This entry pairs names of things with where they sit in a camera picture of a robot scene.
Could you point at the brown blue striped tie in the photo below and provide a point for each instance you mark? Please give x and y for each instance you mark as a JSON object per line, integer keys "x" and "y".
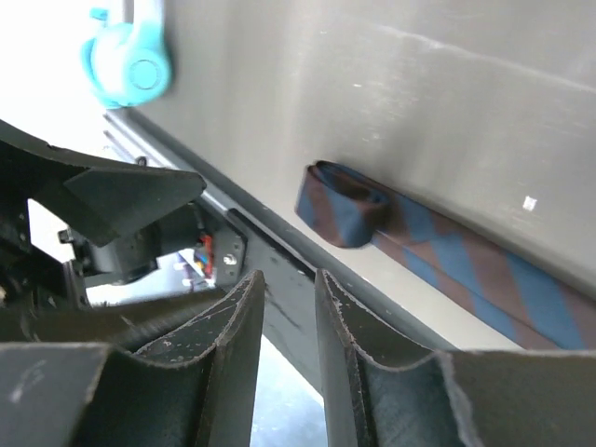
{"x": 514, "y": 297}

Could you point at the teal cat ear headphones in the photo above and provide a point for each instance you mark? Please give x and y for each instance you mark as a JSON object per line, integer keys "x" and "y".
{"x": 126, "y": 63}

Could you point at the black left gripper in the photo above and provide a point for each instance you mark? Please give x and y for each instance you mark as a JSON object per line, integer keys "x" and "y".
{"x": 39, "y": 294}

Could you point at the dark grey table mat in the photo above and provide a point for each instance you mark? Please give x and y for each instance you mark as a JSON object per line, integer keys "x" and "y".
{"x": 483, "y": 111}

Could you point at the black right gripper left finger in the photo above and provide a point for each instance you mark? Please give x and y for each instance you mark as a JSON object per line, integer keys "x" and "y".
{"x": 194, "y": 386}

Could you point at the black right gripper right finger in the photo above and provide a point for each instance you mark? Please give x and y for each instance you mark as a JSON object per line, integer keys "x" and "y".
{"x": 380, "y": 387}

